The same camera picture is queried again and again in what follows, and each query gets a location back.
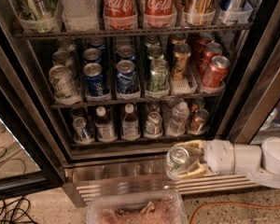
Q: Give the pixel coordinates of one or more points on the gold tall can top shelf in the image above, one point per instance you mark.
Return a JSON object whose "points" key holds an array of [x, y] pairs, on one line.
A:
{"points": [[195, 12]]}

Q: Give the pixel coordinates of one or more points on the clear water bottle top shelf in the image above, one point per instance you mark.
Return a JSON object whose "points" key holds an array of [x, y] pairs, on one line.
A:
{"points": [[80, 15]]}

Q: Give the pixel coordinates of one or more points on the fridge right glass door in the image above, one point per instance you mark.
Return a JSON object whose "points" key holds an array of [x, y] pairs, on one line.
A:
{"points": [[253, 86]]}

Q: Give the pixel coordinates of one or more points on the green tall can top shelf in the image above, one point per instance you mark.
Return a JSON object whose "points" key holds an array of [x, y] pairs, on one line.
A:
{"points": [[39, 13]]}

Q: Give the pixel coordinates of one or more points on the right brown tea bottle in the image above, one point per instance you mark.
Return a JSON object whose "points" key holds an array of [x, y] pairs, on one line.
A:
{"points": [[130, 123]]}

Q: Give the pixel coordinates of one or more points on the coca-cola bottle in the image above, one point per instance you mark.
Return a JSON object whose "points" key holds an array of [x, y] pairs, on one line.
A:
{"points": [[158, 13], [119, 14]]}

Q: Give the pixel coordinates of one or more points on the gold brown can front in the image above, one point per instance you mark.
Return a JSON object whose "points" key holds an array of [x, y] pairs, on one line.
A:
{"points": [[181, 54]]}

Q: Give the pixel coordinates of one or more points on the red can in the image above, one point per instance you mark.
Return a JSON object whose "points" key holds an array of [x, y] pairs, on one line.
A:
{"points": [[201, 39], [210, 50], [215, 71]]}

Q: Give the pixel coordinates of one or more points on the blue can front centre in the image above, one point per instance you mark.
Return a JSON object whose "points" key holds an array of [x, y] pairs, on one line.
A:
{"points": [[127, 78]]}

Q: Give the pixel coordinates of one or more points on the fridge glass door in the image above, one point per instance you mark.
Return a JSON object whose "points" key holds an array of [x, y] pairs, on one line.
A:
{"points": [[253, 86], [28, 163]]}

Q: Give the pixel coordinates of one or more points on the red can middle right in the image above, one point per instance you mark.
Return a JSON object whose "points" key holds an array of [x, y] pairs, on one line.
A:
{"points": [[210, 50]]}

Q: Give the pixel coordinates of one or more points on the fridge left glass door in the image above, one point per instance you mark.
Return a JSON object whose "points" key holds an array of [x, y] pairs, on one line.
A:
{"points": [[28, 163]]}

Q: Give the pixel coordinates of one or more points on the white green can front left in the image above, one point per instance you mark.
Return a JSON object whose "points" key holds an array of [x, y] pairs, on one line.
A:
{"points": [[65, 88]]}

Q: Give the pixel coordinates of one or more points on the left brown tea bottle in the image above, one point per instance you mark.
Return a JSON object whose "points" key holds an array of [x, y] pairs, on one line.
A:
{"points": [[104, 125]]}

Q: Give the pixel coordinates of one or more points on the silver green 7up can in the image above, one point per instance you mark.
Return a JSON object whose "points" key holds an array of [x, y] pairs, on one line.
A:
{"points": [[177, 160]]}

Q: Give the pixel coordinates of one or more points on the left coca-cola bottle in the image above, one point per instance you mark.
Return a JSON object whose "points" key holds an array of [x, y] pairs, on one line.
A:
{"points": [[119, 14]]}

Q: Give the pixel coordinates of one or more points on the blue pepsi can front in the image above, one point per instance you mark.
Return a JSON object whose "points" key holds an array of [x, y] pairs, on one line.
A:
{"points": [[94, 77]]}

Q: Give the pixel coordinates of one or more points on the brown tea bottle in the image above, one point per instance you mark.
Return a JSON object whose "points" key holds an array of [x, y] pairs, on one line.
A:
{"points": [[130, 123], [104, 125]]}

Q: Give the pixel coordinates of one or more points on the green mountain dew can front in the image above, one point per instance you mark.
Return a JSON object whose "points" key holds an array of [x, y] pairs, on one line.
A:
{"points": [[158, 76]]}

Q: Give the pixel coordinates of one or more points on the red can front right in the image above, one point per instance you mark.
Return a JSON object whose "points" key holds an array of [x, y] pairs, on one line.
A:
{"points": [[215, 71]]}

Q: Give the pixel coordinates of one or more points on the right coca-cola bottle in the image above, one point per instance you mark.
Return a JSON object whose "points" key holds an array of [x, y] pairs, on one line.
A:
{"points": [[158, 13]]}

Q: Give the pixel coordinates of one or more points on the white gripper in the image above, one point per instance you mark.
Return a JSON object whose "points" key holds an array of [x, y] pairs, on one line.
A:
{"points": [[219, 157]]}

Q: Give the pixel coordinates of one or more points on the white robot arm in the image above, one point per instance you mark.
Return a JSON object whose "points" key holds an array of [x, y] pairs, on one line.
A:
{"points": [[259, 164]]}

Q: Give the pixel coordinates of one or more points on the copper can bottom right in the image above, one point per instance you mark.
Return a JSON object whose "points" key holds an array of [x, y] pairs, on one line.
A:
{"points": [[198, 121]]}

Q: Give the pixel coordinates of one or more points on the blue silver can bottom left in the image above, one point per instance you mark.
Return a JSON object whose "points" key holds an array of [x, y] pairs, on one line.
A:
{"points": [[82, 129]]}

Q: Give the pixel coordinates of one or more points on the clear plastic bin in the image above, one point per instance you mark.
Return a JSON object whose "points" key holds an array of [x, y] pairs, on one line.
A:
{"points": [[150, 207]]}

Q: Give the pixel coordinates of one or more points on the fridge bottom vent grille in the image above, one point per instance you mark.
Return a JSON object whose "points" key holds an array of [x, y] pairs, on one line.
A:
{"points": [[84, 183]]}

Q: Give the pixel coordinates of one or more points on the small water bottle bottom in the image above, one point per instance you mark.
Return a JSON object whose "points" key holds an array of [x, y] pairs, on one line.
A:
{"points": [[177, 122]]}

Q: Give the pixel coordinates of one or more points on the red can back right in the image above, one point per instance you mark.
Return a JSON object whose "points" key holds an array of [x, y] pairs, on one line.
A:
{"points": [[201, 39]]}

